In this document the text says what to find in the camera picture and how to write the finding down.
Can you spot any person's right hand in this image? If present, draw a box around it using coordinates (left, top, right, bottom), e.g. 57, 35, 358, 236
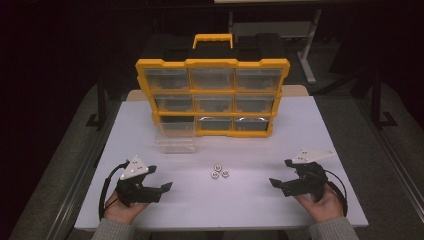
294, 183, 345, 224

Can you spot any black metal stand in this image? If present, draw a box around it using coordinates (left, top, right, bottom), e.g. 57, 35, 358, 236
370, 68, 399, 130
85, 71, 108, 130

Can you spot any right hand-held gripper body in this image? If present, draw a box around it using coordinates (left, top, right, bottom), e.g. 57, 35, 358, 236
280, 147, 336, 202

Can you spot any white desk with metal legs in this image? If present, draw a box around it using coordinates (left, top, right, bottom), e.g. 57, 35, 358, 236
213, 0, 324, 85

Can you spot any person's left hand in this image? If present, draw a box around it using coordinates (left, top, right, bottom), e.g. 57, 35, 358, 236
103, 190, 150, 225

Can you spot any set of clear organizer drawers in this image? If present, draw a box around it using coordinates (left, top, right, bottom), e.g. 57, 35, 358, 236
143, 67, 284, 132

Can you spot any yellow black organizer case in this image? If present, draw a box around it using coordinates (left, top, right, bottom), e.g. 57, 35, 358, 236
135, 33, 291, 139

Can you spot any black cable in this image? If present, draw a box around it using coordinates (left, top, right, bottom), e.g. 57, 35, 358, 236
98, 160, 130, 222
323, 169, 349, 218

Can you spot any clear plastic drawer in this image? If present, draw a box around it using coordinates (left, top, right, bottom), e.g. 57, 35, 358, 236
155, 121, 198, 155

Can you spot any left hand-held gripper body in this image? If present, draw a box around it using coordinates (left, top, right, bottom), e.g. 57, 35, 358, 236
115, 155, 164, 207

